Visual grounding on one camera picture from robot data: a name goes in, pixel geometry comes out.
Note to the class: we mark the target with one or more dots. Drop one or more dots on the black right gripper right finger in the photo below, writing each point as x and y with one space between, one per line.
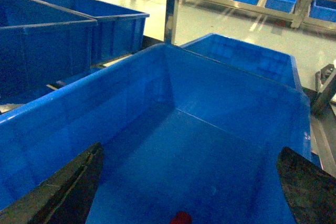
309 191

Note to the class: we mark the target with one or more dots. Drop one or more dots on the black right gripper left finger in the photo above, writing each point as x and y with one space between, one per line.
65 197

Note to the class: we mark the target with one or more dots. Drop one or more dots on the red toy block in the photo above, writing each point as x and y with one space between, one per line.
182 217

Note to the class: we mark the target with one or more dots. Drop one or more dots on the blue crate upper shelf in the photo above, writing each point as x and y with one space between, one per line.
180 132

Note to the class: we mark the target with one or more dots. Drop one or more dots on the blue crate behind front crate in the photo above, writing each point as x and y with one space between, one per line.
268 63

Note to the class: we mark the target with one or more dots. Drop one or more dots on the long blue bin upper left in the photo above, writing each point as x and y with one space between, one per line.
41 44

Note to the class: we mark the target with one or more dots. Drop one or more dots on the long blue bin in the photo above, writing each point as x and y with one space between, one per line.
119 31
41 44

